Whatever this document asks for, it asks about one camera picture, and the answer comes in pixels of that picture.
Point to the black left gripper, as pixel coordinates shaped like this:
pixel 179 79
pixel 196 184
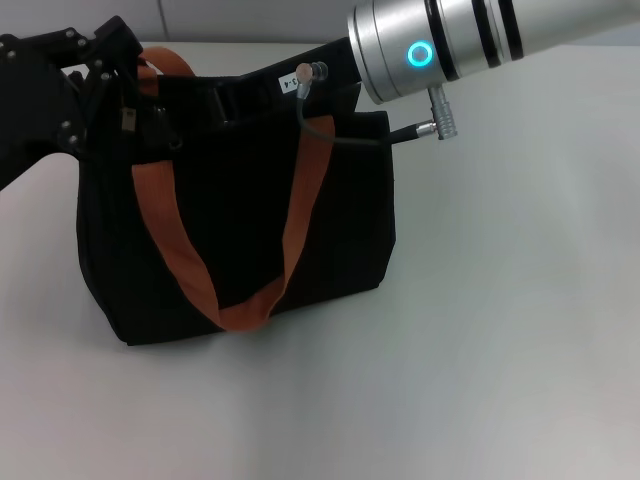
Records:
pixel 30 105

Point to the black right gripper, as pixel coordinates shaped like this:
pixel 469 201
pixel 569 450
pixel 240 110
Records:
pixel 320 75

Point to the silver metal zipper pull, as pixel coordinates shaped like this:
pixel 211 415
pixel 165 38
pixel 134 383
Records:
pixel 128 121

